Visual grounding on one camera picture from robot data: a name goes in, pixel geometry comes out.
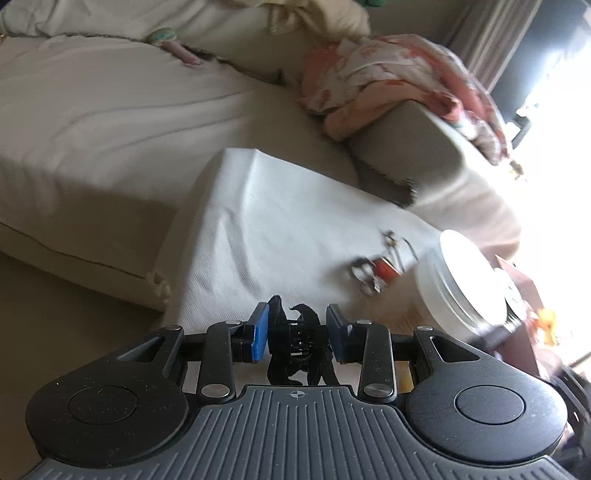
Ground orange fabric scrunchie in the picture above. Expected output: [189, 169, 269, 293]
[537, 308, 558, 346]

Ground beige covered sofa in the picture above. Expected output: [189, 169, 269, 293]
[1, 1, 521, 310]

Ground black hair claw clip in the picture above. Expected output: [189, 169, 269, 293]
[266, 295, 339, 387]

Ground floral pink blanket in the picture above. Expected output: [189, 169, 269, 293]
[301, 34, 512, 165]

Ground white table cloth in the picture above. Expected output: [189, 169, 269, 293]
[149, 148, 440, 333]

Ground small pink green toy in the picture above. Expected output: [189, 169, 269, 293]
[145, 28, 202, 67]

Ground cream crumpled blanket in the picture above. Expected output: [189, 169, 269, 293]
[266, 0, 370, 41]

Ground clear jar silver lid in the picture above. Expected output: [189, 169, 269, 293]
[414, 230, 507, 342]

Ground pink cardboard box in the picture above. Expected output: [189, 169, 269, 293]
[470, 256, 560, 380]

